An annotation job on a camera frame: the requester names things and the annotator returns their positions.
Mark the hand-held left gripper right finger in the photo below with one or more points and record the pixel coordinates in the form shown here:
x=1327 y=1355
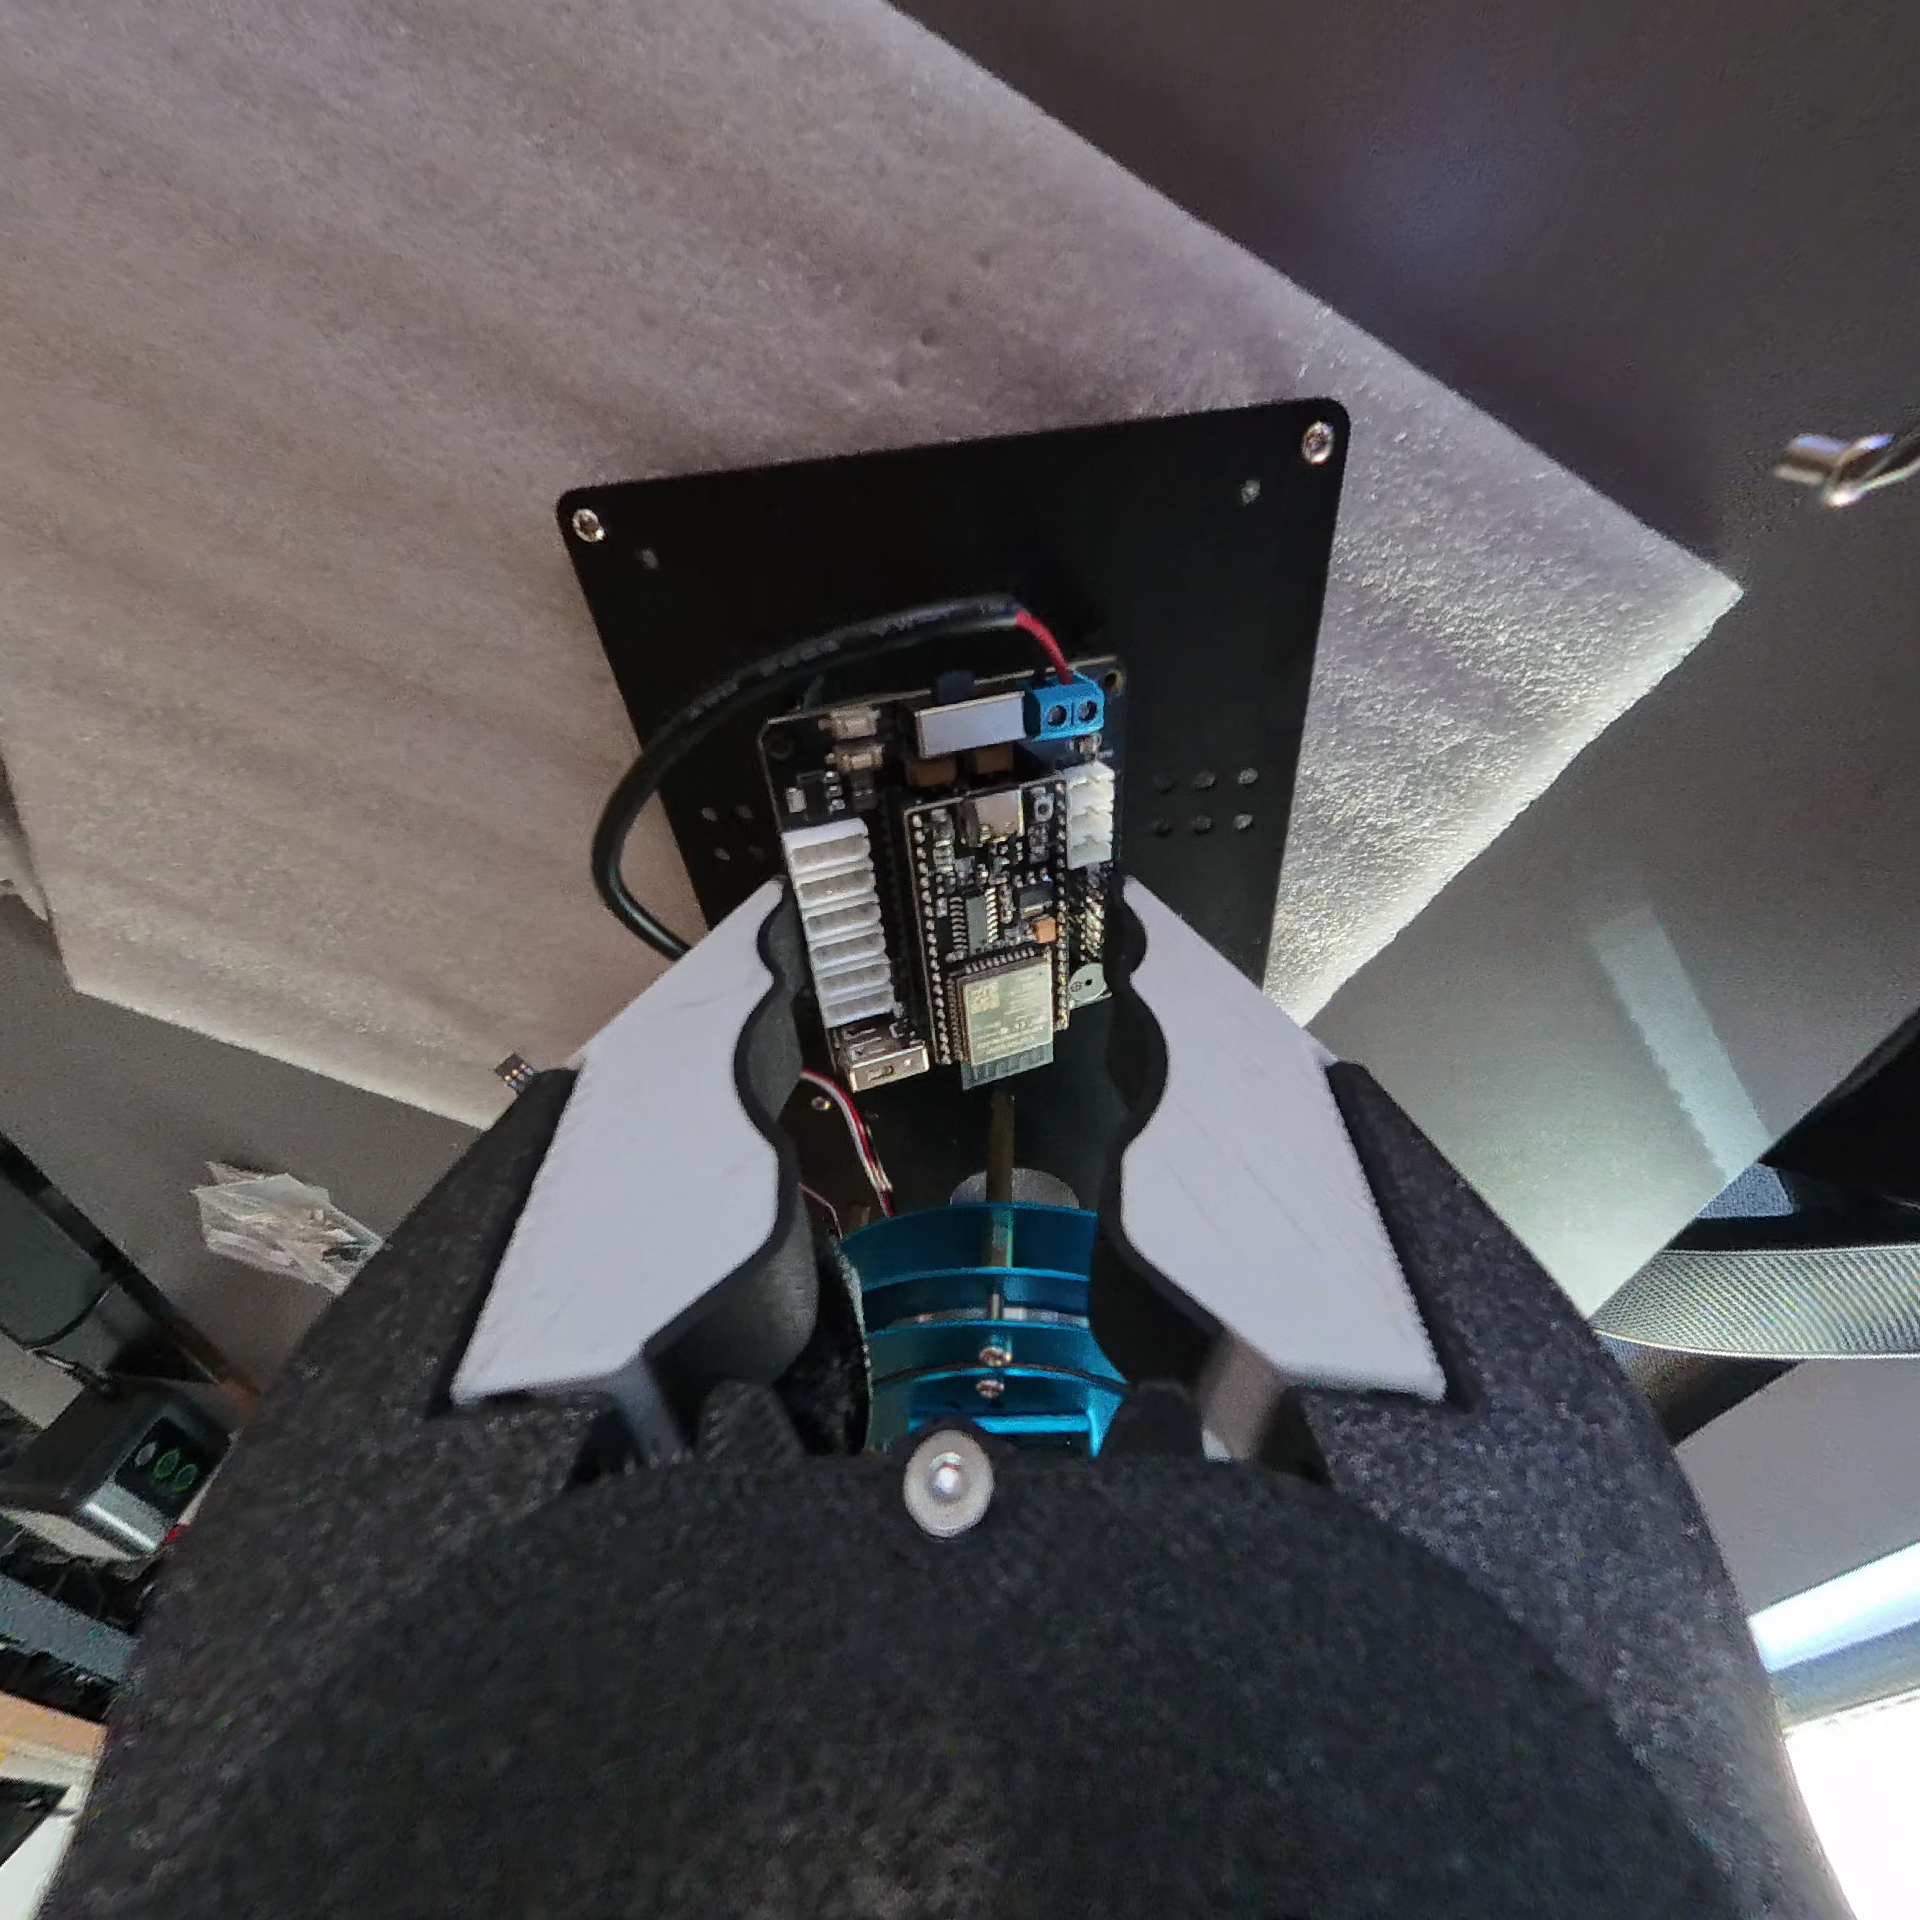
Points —
x=1276 y=1200

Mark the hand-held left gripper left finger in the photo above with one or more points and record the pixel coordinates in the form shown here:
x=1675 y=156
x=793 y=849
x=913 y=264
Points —
x=629 y=1200

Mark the black circuit board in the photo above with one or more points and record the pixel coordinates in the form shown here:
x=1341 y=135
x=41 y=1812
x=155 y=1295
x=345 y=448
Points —
x=973 y=901

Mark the black metal base plate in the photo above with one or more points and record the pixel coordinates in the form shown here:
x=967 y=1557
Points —
x=900 y=571

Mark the small clear parts bag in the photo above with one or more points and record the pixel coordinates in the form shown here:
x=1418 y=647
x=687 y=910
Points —
x=283 y=1230

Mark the grey power station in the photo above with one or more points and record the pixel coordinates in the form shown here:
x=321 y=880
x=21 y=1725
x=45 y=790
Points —
x=119 y=1477

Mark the white foam sheet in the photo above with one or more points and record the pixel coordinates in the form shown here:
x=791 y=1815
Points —
x=375 y=452

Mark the shiny metal clip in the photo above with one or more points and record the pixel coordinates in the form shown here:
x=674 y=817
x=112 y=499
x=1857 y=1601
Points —
x=1839 y=457

